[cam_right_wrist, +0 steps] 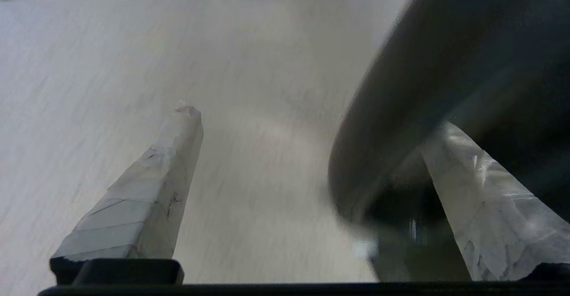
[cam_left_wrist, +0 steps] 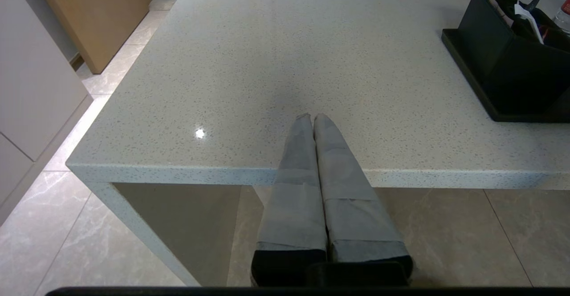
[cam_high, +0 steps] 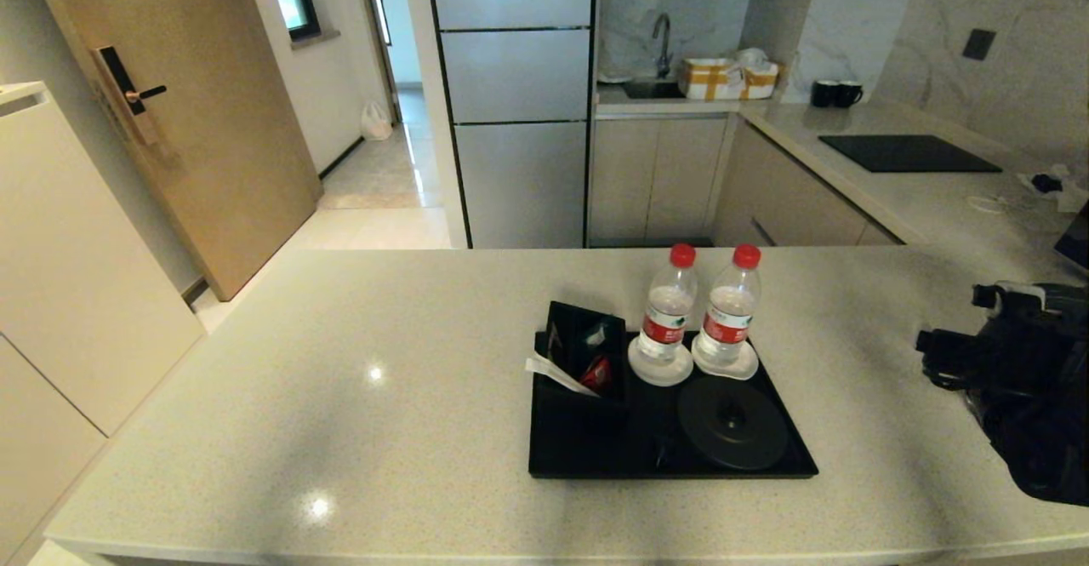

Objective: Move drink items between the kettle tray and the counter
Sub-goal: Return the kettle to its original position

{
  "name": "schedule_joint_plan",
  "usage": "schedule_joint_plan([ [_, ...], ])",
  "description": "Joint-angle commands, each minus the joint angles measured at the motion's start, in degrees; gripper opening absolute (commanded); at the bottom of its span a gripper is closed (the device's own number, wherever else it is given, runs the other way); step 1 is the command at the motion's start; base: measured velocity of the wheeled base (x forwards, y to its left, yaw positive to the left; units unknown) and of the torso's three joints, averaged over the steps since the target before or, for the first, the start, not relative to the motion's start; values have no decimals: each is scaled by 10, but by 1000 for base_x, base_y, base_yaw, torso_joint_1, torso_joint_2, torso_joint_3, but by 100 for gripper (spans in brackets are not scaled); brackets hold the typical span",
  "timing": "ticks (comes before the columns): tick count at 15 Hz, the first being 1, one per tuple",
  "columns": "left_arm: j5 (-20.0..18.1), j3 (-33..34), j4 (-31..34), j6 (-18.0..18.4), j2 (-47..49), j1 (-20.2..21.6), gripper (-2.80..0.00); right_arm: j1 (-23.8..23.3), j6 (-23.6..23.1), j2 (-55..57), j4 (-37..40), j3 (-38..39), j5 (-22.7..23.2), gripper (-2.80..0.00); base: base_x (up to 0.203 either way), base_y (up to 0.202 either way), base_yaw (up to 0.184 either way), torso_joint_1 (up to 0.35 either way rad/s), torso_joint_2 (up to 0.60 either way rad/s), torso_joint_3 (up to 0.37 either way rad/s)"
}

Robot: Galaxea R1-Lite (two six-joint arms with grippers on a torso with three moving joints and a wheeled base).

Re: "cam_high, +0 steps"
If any black door lock handle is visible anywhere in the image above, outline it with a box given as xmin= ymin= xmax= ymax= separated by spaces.
xmin=91 ymin=44 xmax=169 ymax=148

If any kitchen sink basin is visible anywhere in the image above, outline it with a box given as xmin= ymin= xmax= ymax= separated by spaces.
xmin=620 ymin=79 xmax=687 ymax=101

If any black round kettle base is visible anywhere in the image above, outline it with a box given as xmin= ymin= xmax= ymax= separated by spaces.
xmin=678 ymin=376 xmax=790 ymax=472

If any beige sink base cabinet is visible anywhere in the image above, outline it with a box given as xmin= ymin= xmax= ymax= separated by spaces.
xmin=586 ymin=113 xmax=734 ymax=248

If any white paper stick packet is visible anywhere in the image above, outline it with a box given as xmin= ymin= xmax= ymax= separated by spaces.
xmin=524 ymin=355 xmax=600 ymax=397

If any black induction cooktop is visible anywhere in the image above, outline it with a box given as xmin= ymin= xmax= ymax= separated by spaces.
xmin=818 ymin=134 xmax=1006 ymax=174

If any silver refrigerator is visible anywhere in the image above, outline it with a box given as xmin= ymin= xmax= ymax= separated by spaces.
xmin=423 ymin=0 xmax=597 ymax=249

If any black sachet holder box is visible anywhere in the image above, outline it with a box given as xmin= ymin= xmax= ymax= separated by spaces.
xmin=534 ymin=300 xmax=631 ymax=409

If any white round saucer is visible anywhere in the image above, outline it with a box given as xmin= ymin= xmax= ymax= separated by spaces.
xmin=627 ymin=336 xmax=694 ymax=388
xmin=691 ymin=334 xmax=761 ymax=381

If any white box yellow tape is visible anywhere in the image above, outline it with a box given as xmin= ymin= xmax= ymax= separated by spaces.
xmin=678 ymin=57 xmax=744 ymax=102
xmin=740 ymin=62 xmax=782 ymax=101

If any black rectangular serving tray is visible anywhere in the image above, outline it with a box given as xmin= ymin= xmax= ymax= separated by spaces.
xmin=527 ymin=330 xmax=820 ymax=479

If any white crumpled cloth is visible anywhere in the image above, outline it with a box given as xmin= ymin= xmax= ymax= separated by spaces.
xmin=1018 ymin=163 xmax=1089 ymax=214

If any white plastic bag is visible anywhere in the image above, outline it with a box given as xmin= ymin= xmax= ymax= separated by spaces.
xmin=361 ymin=101 xmax=395 ymax=141

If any white tall cabinet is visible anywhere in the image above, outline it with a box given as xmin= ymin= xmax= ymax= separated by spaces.
xmin=0 ymin=81 xmax=206 ymax=566

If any dark grey electric kettle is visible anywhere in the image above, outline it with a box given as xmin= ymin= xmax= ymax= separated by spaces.
xmin=970 ymin=387 xmax=1089 ymax=506

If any clear water bottle red cap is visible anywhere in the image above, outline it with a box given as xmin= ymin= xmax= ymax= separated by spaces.
xmin=636 ymin=243 xmax=698 ymax=369
xmin=699 ymin=243 xmax=762 ymax=369

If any dark kitchen faucet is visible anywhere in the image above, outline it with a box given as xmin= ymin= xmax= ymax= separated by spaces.
xmin=650 ymin=13 xmax=675 ymax=80

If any beige cooktop base cabinet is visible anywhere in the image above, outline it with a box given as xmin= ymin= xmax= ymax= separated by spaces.
xmin=710 ymin=117 xmax=906 ymax=248

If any brown wooden door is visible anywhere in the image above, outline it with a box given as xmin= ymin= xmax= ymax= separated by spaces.
xmin=23 ymin=0 xmax=323 ymax=302

